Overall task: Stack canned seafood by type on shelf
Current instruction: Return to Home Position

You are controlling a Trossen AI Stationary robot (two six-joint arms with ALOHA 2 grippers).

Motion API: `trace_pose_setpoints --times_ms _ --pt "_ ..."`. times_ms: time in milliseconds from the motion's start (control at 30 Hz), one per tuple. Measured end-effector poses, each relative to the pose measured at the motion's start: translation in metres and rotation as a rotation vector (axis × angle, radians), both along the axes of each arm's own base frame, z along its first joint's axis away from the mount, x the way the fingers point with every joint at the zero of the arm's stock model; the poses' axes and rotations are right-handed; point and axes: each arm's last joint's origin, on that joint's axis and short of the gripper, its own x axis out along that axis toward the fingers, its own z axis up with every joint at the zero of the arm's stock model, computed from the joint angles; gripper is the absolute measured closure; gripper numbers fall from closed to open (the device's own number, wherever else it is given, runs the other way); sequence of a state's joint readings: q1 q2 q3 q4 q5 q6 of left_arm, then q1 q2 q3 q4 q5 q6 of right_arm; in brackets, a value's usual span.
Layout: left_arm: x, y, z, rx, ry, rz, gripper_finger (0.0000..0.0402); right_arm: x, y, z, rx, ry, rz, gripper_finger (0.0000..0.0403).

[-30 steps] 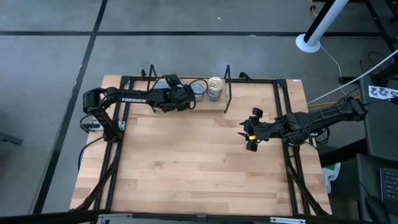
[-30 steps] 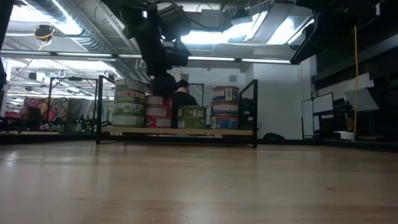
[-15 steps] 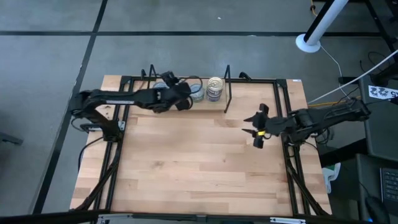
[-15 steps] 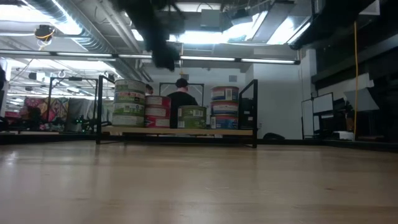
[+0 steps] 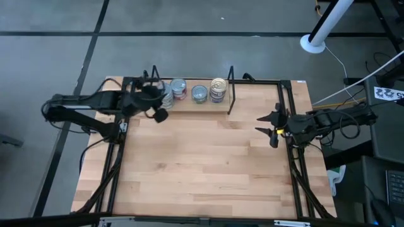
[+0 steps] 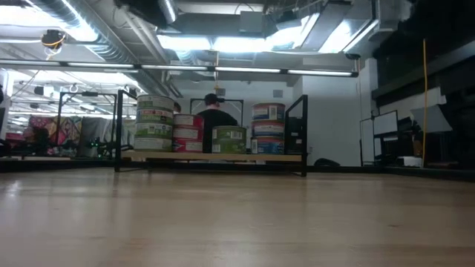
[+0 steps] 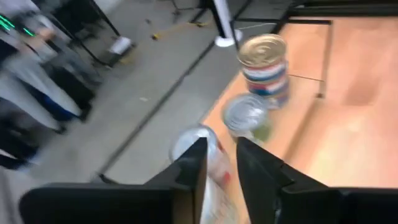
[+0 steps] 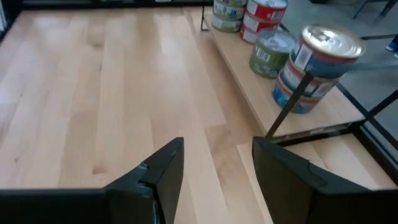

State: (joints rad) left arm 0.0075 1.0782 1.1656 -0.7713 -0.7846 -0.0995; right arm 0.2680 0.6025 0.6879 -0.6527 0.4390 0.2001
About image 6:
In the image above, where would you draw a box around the olive green tuna can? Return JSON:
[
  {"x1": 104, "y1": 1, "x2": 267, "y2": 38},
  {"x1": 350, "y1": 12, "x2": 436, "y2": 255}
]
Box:
[
  {"x1": 212, "y1": 139, "x2": 248, "y2": 155},
  {"x1": 212, "y1": 125, "x2": 248, "y2": 142}
]

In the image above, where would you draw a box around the person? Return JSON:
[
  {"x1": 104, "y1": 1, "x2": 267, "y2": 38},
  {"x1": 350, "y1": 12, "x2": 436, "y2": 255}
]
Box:
[{"x1": 195, "y1": 93, "x2": 239, "y2": 154}]

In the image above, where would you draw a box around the long ceiling light bar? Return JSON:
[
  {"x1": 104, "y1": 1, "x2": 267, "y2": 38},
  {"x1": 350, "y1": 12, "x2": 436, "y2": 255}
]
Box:
[{"x1": 0, "y1": 60, "x2": 359, "y2": 78}]

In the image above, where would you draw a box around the black lump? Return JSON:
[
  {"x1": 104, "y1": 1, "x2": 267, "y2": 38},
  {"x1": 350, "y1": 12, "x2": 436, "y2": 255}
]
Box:
[{"x1": 313, "y1": 157, "x2": 341, "y2": 167}]

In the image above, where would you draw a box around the white upright panel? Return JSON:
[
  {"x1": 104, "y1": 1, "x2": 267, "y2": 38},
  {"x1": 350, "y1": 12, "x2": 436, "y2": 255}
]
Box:
[{"x1": 359, "y1": 117, "x2": 376, "y2": 166}]

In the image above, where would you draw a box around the grey hanging cloth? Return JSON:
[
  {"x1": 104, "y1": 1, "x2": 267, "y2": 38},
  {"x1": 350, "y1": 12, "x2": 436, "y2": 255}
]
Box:
[{"x1": 80, "y1": 116, "x2": 134, "y2": 149}]

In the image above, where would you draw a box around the white computer monitor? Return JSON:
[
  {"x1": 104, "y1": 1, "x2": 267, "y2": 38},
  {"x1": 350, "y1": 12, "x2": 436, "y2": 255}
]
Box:
[{"x1": 373, "y1": 110, "x2": 400, "y2": 136}]

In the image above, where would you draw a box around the small white object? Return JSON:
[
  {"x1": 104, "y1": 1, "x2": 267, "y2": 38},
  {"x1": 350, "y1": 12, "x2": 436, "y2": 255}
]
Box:
[{"x1": 395, "y1": 155, "x2": 424, "y2": 168}]

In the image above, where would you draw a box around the colourful patterned cloth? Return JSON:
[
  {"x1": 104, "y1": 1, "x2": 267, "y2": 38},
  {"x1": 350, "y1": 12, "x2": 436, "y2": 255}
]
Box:
[{"x1": 22, "y1": 116, "x2": 83, "y2": 156}]

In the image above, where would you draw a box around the grey slanted panel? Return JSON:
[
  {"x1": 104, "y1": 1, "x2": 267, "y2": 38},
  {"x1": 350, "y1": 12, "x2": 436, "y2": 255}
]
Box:
[{"x1": 410, "y1": 103, "x2": 453, "y2": 134}]

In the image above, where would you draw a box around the wooden shelf with black frame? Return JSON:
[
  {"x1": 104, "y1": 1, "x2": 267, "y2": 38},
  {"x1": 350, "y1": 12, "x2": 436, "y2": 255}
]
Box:
[{"x1": 114, "y1": 88, "x2": 309, "y2": 177}]

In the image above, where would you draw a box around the black metal table frame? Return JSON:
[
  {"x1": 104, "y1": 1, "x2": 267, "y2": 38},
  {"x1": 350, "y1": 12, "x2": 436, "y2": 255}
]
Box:
[{"x1": 0, "y1": 155, "x2": 475, "y2": 183}]

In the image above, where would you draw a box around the smooth silver air duct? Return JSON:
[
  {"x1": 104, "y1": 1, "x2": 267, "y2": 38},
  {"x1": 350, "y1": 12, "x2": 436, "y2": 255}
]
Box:
[{"x1": 157, "y1": 0, "x2": 178, "y2": 24}]

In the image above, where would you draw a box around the ribbed silver air duct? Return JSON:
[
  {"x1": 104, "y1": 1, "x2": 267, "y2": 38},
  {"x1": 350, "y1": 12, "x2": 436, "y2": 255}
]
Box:
[{"x1": 29, "y1": 0, "x2": 183, "y2": 97}]

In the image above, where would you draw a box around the orange black cable reel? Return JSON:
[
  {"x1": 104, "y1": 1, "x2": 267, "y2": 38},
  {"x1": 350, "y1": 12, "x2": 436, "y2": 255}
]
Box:
[{"x1": 39, "y1": 28, "x2": 67, "y2": 51}]

